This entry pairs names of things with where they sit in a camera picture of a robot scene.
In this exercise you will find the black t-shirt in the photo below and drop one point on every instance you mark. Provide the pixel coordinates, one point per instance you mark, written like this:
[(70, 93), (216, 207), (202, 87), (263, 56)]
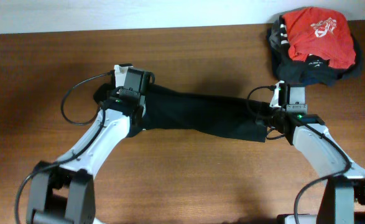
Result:
[(221, 116)]

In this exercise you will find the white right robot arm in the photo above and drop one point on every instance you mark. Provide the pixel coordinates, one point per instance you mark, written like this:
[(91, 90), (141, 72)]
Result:
[(343, 200)]

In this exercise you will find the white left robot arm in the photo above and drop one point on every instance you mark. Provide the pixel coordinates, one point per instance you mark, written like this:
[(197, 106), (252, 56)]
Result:
[(63, 191)]

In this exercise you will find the navy blue garment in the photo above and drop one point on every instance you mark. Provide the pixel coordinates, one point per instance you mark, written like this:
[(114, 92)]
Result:
[(308, 80)]

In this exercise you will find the dark grey shirt with logo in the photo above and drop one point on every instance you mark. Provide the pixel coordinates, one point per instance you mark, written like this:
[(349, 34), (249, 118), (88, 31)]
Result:
[(284, 68)]

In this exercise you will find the black white striped garment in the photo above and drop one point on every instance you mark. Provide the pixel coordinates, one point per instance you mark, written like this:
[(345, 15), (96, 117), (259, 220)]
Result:
[(283, 31)]

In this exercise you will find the red t-shirt with white logo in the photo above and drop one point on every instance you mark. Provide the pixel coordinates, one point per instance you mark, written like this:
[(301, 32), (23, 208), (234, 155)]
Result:
[(320, 32)]

